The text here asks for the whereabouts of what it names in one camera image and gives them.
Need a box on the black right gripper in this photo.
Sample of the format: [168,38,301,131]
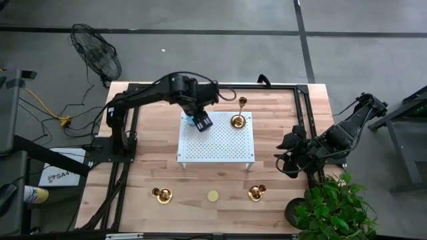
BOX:
[276,125,317,179]

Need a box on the tall gold candlestick holder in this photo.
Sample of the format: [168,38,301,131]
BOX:
[230,96,248,129]

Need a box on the white perforated metal rack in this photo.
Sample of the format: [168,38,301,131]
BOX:
[176,111,256,171]

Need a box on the black plant pot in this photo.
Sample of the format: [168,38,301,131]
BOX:
[284,197,306,231]

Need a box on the green leafy plant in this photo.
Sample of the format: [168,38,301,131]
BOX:
[293,171,378,240]

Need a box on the gray metal stand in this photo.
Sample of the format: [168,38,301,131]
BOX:
[368,85,427,196]

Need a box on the black floor fan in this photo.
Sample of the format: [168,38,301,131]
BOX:
[68,23,123,88]

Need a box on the white cardboard box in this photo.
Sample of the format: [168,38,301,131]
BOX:
[38,147,87,187]

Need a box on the black diagonal beam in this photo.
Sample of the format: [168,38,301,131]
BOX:
[13,135,91,177]

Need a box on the white yellow can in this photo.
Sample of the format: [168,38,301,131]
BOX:
[23,185,49,205]

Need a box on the gray metal cabinet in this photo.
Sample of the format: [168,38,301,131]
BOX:
[0,68,37,154]

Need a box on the dark gray cabinet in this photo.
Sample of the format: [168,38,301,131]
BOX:
[0,150,29,236]

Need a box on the black handheld device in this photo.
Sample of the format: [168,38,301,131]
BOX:
[0,183,18,217]

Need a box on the black aluminium frame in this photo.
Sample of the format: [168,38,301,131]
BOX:
[75,83,348,233]

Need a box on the black curved handle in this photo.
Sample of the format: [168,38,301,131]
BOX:
[256,73,273,88]

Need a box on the black floor cable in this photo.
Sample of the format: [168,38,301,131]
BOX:
[18,63,111,147]

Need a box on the silver metal bracket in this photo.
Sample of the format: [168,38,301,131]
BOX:
[105,233,144,240]

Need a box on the yellow extension cable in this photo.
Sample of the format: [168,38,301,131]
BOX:
[23,87,73,127]

